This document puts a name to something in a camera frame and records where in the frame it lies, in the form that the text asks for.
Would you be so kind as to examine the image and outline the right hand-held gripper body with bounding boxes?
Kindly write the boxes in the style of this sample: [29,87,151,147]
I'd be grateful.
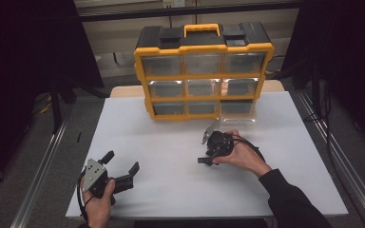
[202,119,236,159]

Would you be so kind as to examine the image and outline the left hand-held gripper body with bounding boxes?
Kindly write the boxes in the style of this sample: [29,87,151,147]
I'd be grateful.
[83,158,124,206]

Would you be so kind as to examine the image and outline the clear plastic drawer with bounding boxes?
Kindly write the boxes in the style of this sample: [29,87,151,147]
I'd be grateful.
[219,100,257,125]

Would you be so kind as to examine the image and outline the yellow black storage organizer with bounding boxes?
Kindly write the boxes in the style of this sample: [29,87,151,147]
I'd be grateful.
[133,21,276,122]

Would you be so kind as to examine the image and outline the person's right hand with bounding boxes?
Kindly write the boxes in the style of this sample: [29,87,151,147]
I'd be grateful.
[212,128,273,179]

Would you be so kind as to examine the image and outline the person's left hand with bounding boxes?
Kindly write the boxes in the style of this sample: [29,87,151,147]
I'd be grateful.
[81,179,117,227]

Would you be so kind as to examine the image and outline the black metal stand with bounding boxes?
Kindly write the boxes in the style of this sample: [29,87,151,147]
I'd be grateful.
[48,75,77,134]

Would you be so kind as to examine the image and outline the grid of clear drawers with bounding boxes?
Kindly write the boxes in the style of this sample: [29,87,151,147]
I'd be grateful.
[141,51,266,116]

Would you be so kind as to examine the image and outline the black curtain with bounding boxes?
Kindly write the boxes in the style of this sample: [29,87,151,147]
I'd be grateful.
[0,0,106,198]
[279,0,365,153]

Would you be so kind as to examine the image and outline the left hand-held gripper cable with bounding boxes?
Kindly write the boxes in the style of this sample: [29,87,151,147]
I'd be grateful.
[76,170,91,224]

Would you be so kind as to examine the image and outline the hand-held gripper cable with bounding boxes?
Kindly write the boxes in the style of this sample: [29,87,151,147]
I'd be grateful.
[231,134,267,163]
[76,170,91,224]

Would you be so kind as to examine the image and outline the right hand-held gripper cable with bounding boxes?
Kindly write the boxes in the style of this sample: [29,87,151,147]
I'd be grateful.
[231,134,267,163]

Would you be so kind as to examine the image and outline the aluminium floor rail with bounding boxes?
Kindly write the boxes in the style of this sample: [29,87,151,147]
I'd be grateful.
[10,110,72,228]
[293,89,365,228]

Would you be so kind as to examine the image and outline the black floor cables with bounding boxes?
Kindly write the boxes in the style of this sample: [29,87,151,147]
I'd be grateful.
[303,82,340,165]

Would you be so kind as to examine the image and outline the black horizontal frame bar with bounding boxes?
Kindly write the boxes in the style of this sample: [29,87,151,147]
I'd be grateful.
[77,1,302,23]

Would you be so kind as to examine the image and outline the white wall outlet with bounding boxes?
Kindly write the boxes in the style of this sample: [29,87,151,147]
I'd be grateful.
[163,0,186,9]

